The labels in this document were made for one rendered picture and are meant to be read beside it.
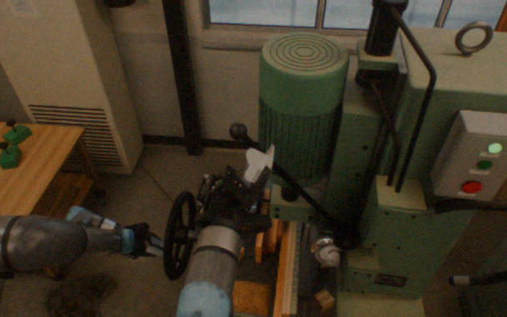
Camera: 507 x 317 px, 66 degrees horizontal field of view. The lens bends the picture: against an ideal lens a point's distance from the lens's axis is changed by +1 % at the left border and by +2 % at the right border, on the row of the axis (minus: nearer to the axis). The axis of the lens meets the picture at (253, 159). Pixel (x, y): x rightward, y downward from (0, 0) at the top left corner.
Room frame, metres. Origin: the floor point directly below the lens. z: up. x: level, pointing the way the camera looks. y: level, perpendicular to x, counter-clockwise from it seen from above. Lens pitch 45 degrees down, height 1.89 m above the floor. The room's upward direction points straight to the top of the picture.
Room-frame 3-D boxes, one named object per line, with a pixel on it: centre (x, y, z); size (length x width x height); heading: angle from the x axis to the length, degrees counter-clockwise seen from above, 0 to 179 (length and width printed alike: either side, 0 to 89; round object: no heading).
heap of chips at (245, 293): (0.48, 0.02, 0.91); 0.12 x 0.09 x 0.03; 82
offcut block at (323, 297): (0.51, -0.20, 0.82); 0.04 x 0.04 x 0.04; 31
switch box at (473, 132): (0.50, -0.40, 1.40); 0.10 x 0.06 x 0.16; 82
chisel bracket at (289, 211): (0.68, -0.12, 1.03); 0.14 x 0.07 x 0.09; 82
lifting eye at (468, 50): (0.64, -0.39, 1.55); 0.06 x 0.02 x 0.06; 82
